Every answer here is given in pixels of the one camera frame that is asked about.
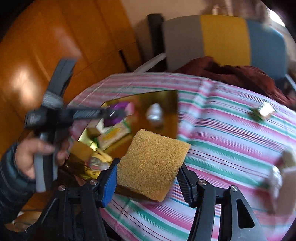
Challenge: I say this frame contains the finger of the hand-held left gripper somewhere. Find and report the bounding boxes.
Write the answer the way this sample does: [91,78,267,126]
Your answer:
[69,107,127,121]

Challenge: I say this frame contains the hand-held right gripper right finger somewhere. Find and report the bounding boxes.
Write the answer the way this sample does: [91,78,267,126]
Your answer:
[178,163,270,241]

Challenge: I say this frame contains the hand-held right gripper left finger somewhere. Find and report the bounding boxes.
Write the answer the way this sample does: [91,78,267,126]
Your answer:
[30,158,119,241]

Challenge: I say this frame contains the purple plastic piece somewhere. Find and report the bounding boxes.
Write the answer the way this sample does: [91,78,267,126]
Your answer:
[104,102,130,127]

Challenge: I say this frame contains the green leaf print box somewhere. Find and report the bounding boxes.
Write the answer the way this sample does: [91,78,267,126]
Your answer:
[97,122,132,150]

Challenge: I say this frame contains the yellow sponge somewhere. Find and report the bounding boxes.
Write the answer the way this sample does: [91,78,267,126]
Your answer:
[116,128,192,202]

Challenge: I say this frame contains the gold metal tin box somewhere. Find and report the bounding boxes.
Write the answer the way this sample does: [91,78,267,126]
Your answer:
[63,90,179,202]

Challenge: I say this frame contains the cream carton box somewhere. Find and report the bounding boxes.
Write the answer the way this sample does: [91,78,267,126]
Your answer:
[270,167,296,214]

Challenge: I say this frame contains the small green white packet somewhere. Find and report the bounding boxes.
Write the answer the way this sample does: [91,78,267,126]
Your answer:
[248,101,277,121]

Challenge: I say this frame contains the person's left forearm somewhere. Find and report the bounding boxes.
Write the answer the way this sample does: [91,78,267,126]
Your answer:
[0,142,37,224]

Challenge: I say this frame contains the person's left hand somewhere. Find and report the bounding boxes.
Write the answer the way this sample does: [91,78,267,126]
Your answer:
[14,138,70,180]

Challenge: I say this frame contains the striped cloth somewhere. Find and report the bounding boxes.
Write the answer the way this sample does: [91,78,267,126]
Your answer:
[69,72,296,241]

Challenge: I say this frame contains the wooden wardrobe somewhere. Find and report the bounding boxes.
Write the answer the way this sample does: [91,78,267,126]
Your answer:
[0,0,141,151]

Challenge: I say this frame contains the maroon cloth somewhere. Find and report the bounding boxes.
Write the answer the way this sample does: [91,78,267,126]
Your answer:
[173,56,296,109]

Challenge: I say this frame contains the grey yellow blue sofa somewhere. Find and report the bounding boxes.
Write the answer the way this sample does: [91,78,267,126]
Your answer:
[162,14,296,91]

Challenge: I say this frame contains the beige patterned curtain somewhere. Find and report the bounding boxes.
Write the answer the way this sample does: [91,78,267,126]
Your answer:
[206,0,269,22]

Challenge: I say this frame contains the bright window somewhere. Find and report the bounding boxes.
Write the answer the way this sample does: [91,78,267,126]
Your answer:
[266,0,292,26]

